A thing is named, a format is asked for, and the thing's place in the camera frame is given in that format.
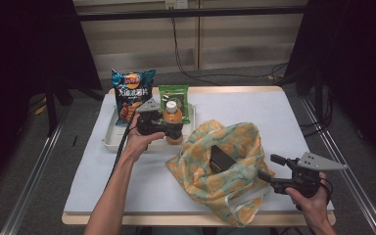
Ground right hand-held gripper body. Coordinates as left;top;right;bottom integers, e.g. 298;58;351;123
269;151;349;199

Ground orange drink bottle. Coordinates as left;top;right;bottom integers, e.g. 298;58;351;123
162;100;185;146

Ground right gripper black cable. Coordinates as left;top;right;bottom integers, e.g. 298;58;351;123
319;177;335;206

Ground black wall cable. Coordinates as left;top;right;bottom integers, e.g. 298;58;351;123
170;8;290;80

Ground green snack packet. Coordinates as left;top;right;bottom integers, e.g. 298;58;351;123
158;84;191;124

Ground lemon print cloth bag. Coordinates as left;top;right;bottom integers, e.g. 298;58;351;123
165;119;275;228

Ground person's right hand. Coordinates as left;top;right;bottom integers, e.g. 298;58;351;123
285;171;331;227

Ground black floor cables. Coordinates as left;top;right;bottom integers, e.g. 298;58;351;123
300;86;337;138

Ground black box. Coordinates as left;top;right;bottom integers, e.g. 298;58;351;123
210;145;239;174

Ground white tray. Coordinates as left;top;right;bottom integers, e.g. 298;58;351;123
101;103;197;154

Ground wooden table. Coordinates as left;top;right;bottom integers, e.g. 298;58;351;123
61;85;337;227

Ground white wall socket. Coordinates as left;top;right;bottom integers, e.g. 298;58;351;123
164;0;189;10

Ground dark curtain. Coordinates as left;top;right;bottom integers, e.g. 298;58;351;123
285;0;376;170

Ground blue chips bag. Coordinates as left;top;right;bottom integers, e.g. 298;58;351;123
111;68;157;126

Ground person's left hand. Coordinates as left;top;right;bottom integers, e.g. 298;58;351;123
121;112;166;164

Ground black metal stand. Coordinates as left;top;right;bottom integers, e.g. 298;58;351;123
43;84;61;137
312;65;328;122

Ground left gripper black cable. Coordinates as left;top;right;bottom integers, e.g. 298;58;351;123
106;125;135;194

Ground metal floor rail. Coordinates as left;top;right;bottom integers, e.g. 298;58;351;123
302;97;376;235
0;120;65;235

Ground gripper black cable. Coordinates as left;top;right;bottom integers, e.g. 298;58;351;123
319;177;335;206
106;125;135;194

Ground black horizontal bar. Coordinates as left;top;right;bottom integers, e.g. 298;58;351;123
77;5;307;23

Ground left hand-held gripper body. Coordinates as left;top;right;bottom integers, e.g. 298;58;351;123
135;98;165;138

